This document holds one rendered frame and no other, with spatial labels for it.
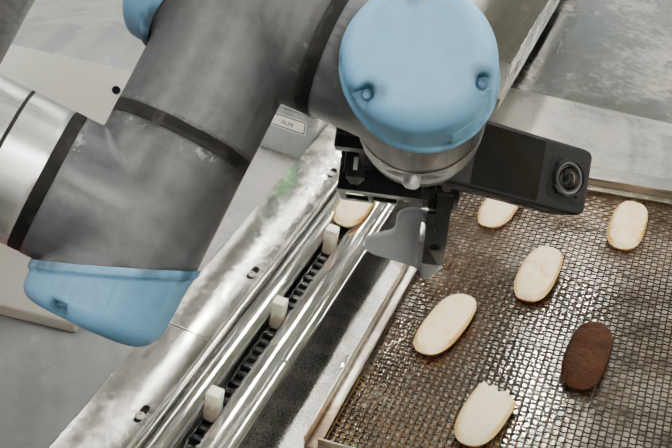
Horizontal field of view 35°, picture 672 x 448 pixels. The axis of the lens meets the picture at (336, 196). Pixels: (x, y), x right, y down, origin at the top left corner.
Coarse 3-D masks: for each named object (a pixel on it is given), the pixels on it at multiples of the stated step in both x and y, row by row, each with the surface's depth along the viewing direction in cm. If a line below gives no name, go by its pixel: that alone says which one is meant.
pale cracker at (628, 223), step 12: (624, 204) 114; (636, 204) 114; (612, 216) 113; (624, 216) 112; (636, 216) 112; (612, 228) 110; (624, 228) 110; (636, 228) 110; (612, 240) 108; (624, 240) 108; (636, 240) 108
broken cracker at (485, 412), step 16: (480, 384) 89; (480, 400) 87; (496, 400) 87; (512, 400) 87; (464, 416) 85; (480, 416) 85; (496, 416) 85; (464, 432) 84; (480, 432) 84; (496, 432) 84
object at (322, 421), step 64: (640, 192) 117; (448, 256) 107; (512, 256) 108; (640, 256) 107; (384, 320) 98; (512, 320) 98; (576, 320) 98; (640, 320) 98; (512, 384) 90; (640, 384) 90
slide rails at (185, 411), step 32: (320, 224) 116; (288, 256) 110; (288, 288) 106; (320, 288) 107; (256, 320) 101; (288, 320) 102; (224, 352) 97; (192, 384) 93; (256, 384) 94; (192, 416) 90; (224, 416) 90
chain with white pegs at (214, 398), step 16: (336, 240) 113; (320, 256) 113; (304, 288) 109; (272, 304) 101; (288, 304) 105; (272, 320) 102; (272, 336) 101; (256, 352) 99; (240, 368) 97; (240, 384) 95; (208, 400) 90; (224, 400) 93; (208, 416) 91; (192, 432) 89
